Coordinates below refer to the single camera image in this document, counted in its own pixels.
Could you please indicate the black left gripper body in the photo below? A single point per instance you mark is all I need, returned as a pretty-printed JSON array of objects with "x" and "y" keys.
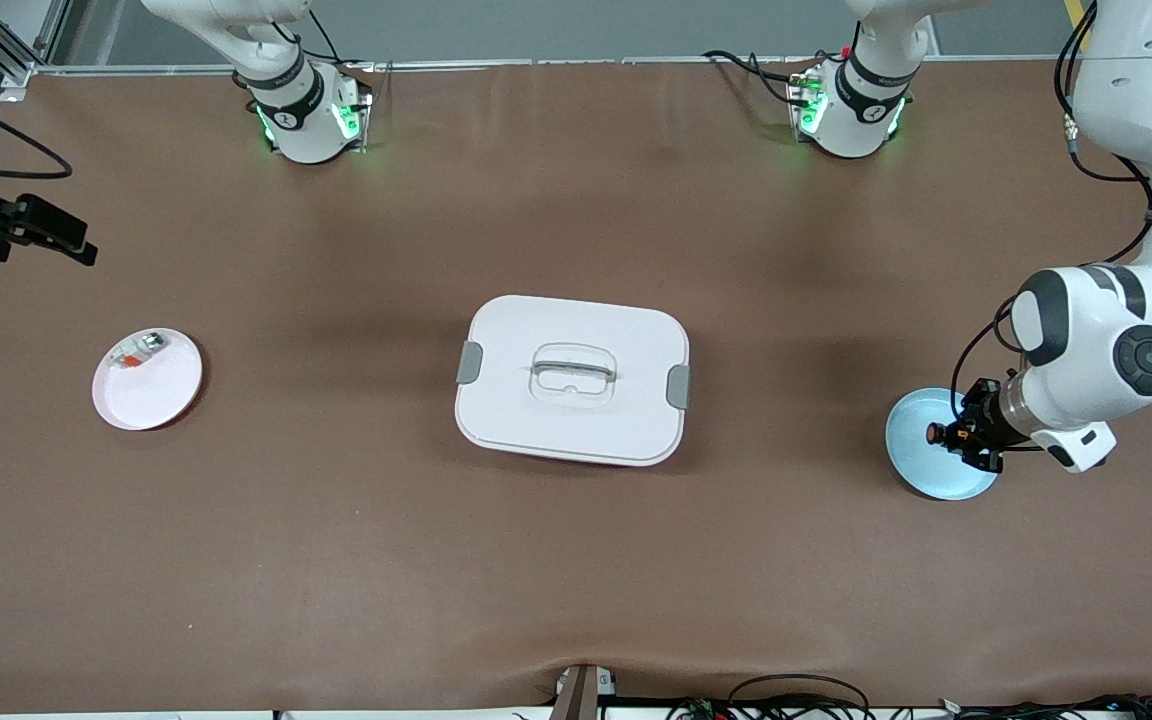
[{"x": 983, "y": 420}]

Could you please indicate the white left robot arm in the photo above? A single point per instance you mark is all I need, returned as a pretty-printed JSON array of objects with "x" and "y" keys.
[{"x": 1086, "y": 370}]

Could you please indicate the grey box latch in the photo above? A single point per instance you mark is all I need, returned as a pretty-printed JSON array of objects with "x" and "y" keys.
[
  {"x": 678, "y": 387},
  {"x": 470, "y": 363}
]

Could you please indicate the white lidded storage box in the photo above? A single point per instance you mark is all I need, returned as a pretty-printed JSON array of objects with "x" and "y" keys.
[{"x": 576, "y": 435}]

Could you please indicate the light blue round plate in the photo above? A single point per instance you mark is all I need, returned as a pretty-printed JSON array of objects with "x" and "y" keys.
[{"x": 911, "y": 440}]

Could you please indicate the small white red packet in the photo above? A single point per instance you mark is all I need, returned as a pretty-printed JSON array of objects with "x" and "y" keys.
[{"x": 141, "y": 348}]

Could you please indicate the pink round plate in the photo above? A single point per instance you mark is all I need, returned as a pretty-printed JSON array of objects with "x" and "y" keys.
[{"x": 151, "y": 400}]

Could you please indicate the brown table mat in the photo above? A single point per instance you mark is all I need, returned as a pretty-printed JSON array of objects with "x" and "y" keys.
[{"x": 336, "y": 550}]

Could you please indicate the aluminium frame post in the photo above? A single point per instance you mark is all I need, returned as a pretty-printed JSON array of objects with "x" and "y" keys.
[{"x": 16, "y": 78}]

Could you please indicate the brown camera mount post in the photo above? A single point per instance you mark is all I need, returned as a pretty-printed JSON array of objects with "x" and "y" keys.
[{"x": 576, "y": 695}]

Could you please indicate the metal table edge rail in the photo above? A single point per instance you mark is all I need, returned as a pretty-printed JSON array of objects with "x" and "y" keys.
[{"x": 586, "y": 63}]

